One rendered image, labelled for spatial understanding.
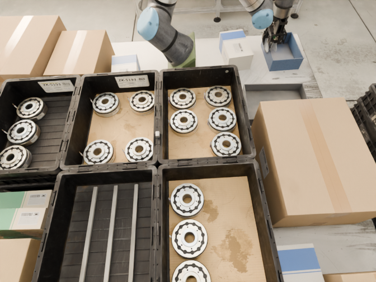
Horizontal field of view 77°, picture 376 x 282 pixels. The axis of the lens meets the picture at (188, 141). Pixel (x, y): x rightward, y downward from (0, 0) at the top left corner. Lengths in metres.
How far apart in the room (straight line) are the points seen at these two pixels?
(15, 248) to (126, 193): 0.32
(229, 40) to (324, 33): 1.76
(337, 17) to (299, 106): 2.36
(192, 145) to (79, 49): 0.72
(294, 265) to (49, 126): 0.97
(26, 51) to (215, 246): 1.11
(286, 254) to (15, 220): 0.80
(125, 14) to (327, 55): 2.17
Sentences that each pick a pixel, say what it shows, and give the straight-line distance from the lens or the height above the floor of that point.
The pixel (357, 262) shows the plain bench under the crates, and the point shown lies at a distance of 1.01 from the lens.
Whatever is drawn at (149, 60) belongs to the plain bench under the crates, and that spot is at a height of 0.70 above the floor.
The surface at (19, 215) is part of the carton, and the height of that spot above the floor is 0.88.
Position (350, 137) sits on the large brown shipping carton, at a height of 0.90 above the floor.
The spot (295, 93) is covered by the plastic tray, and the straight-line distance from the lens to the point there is 1.24.
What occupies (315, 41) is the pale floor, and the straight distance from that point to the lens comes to 2.82.
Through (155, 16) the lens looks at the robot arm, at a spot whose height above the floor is 1.01.
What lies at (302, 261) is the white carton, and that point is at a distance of 0.84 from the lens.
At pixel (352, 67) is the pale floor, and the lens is 2.68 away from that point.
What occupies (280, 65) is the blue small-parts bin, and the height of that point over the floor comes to 0.74.
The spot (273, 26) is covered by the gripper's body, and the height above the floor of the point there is 0.89.
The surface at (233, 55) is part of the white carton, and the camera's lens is 1.22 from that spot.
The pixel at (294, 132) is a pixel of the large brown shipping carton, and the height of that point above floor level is 0.90.
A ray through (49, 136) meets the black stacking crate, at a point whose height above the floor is 0.83.
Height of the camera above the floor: 1.57
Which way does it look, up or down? 60 degrees down
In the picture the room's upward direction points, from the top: 4 degrees counter-clockwise
